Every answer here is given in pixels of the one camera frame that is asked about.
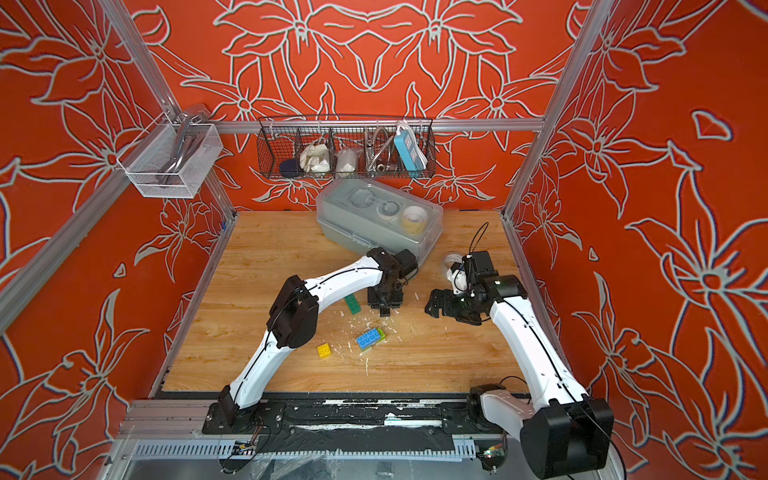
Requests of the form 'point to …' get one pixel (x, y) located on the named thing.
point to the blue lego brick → (367, 339)
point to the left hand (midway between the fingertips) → (394, 305)
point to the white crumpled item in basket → (312, 158)
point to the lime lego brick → (382, 335)
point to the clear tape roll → (452, 258)
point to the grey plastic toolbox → (374, 214)
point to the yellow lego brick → (324, 351)
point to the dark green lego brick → (353, 304)
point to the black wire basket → (346, 147)
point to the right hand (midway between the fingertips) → (435, 310)
